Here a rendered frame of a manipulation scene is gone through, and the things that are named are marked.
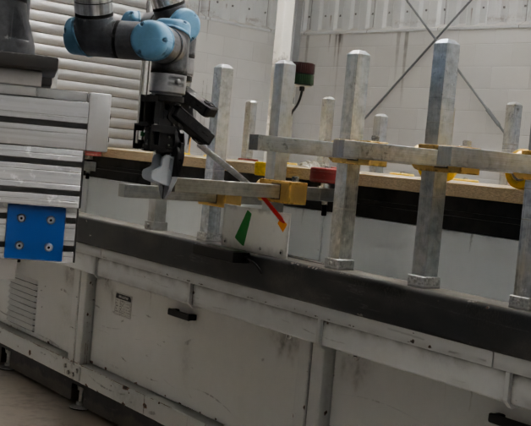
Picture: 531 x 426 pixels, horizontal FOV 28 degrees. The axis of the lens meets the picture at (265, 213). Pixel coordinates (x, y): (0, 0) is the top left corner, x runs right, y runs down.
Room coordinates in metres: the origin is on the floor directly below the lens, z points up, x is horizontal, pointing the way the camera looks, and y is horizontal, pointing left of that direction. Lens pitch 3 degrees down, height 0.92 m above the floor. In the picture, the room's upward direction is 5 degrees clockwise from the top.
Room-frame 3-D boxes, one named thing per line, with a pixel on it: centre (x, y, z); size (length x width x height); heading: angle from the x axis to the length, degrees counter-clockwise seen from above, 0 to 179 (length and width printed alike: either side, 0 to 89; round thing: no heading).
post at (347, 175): (2.21, -0.16, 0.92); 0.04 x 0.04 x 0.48; 36
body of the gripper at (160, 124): (2.18, 0.23, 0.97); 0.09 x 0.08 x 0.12; 126
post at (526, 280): (1.81, -0.46, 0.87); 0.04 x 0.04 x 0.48; 36
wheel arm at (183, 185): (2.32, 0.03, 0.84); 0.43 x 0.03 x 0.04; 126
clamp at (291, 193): (2.39, -0.03, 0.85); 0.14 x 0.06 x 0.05; 36
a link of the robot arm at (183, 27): (2.18, 0.22, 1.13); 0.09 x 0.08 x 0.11; 169
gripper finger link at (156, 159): (2.20, 0.24, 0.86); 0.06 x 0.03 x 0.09; 126
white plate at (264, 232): (2.42, 0.02, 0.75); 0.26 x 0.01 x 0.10; 36
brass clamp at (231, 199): (2.59, 0.12, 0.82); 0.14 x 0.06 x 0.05; 36
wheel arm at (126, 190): (2.54, 0.16, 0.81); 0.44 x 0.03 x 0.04; 126
